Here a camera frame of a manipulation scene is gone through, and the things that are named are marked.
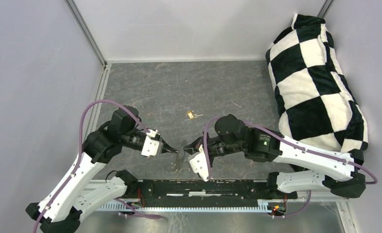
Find metal keyring plate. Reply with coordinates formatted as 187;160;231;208
172;140;186;173

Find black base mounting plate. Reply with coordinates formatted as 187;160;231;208
122;180;298;208

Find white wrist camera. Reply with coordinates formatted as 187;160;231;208
141;130;164;157
187;151;212;182

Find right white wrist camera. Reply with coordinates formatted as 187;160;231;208
187;151;212;182

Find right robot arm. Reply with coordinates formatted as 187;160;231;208
184;115;366;199

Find aluminium frame rail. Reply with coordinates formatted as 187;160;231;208
65;0;108;67

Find red wired circuit board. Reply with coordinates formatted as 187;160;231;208
268;203;287;216

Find yellow capped key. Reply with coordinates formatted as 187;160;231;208
187;111;203;119

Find black white checkered blanket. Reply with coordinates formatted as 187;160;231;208
266;14;368;152

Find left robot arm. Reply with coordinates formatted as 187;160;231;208
26;106;177;233

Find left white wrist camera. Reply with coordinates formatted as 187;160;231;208
141;130;164;157

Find white slotted cable duct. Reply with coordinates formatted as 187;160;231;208
97;200;271;214

